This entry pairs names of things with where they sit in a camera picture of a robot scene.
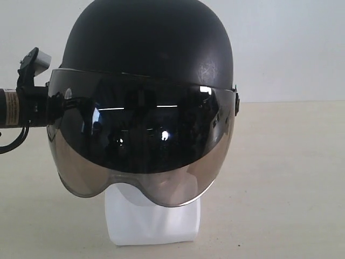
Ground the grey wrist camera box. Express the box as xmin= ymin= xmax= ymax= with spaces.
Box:
xmin=33 ymin=50 xmax=52 ymax=77

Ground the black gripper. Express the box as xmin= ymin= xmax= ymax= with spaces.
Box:
xmin=16 ymin=47 xmax=50 ymax=127

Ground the white mannequin head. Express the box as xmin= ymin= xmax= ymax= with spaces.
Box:
xmin=105 ymin=183 xmax=201 ymax=246

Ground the black helmet with tinted visor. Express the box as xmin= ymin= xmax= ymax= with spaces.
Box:
xmin=47 ymin=1 xmax=239 ymax=207

